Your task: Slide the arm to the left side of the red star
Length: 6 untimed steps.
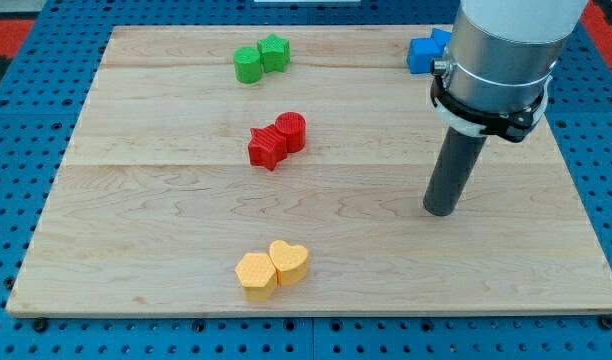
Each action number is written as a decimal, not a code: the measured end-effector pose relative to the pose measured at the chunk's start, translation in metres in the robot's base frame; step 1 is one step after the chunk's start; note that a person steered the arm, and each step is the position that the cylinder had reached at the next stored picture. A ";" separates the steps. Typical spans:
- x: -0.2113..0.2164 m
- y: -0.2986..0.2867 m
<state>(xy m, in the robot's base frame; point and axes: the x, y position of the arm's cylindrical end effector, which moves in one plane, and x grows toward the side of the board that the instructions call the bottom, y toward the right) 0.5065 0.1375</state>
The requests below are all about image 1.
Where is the light wooden board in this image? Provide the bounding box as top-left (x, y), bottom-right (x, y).
top-left (6, 25), bottom-right (612, 318)

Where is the blue block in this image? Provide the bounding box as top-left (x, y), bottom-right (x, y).
top-left (406, 28), bottom-right (452, 74)

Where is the yellow hexagon block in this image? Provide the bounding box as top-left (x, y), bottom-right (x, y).
top-left (235, 252), bottom-right (278, 301)

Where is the green star block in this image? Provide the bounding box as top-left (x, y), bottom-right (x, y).
top-left (257, 34), bottom-right (290, 73)

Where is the red star block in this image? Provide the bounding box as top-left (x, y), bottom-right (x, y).
top-left (248, 125), bottom-right (287, 171)

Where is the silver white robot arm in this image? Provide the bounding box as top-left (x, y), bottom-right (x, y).
top-left (444, 0), bottom-right (587, 113)

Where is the green cylinder block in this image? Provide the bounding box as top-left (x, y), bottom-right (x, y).
top-left (233, 46), bottom-right (263, 84)

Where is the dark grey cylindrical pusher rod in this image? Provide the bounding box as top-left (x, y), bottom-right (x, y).
top-left (423, 128), bottom-right (486, 216)

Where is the black white clamp ring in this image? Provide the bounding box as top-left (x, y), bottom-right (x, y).
top-left (429, 58), bottom-right (554, 144)

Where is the red cylinder block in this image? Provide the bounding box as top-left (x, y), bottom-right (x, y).
top-left (275, 112), bottom-right (306, 153)

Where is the yellow heart block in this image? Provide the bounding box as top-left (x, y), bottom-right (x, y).
top-left (269, 240), bottom-right (310, 286)

